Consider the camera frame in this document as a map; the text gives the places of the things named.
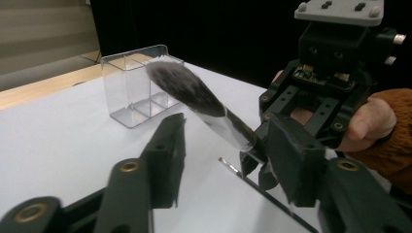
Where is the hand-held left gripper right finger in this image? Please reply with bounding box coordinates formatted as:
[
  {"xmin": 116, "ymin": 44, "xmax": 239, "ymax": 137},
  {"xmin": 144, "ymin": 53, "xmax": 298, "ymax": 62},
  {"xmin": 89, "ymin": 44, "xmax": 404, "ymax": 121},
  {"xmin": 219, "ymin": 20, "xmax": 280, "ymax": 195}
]
[{"xmin": 266, "ymin": 113, "xmax": 412, "ymax": 233}]

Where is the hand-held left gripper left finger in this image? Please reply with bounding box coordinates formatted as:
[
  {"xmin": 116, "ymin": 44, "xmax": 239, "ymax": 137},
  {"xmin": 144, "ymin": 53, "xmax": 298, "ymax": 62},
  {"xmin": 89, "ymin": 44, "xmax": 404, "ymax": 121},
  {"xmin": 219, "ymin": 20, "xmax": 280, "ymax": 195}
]
[{"xmin": 93, "ymin": 112, "xmax": 188, "ymax": 233}]

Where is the thin black makeup brush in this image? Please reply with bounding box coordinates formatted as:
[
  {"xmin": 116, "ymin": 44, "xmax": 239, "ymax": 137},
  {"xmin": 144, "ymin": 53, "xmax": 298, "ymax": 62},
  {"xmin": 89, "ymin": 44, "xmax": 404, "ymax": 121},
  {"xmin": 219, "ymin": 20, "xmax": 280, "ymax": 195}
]
[{"xmin": 218, "ymin": 156, "xmax": 322, "ymax": 233}]

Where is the thick black makeup brush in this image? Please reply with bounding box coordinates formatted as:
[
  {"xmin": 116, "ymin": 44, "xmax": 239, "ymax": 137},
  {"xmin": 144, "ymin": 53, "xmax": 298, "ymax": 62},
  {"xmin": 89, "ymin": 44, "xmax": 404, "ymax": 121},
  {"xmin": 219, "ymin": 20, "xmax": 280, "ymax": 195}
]
[{"xmin": 145, "ymin": 60, "xmax": 270, "ymax": 163}]

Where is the clear acrylic organizer box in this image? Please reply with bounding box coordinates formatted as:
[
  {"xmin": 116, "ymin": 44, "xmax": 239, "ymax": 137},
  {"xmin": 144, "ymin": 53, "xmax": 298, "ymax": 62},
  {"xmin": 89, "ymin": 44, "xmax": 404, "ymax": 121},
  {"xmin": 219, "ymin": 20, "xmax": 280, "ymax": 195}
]
[{"xmin": 100, "ymin": 44, "xmax": 186, "ymax": 129}]

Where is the white table board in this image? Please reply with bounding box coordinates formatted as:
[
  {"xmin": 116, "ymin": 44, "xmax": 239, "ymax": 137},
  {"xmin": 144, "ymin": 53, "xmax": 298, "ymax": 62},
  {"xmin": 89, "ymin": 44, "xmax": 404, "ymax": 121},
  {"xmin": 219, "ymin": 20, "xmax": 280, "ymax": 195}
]
[{"xmin": 0, "ymin": 62, "xmax": 393, "ymax": 233}]

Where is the black curtain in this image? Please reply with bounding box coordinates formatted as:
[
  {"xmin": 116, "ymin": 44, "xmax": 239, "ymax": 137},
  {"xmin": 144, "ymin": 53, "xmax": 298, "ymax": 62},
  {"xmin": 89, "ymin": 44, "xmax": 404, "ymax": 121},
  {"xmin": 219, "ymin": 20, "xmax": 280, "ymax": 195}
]
[{"xmin": 89, "ymin": 0, "xmax": 412, "ymax": 91}]

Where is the wooden table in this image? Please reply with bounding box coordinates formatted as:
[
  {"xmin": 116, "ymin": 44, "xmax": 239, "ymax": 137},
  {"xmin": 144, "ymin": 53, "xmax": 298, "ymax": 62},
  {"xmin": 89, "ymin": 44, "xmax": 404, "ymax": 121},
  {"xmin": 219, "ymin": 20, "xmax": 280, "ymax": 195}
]
[{"xmin": 0, "ymin": 51, "xmax": 156, "ymax": 111}]

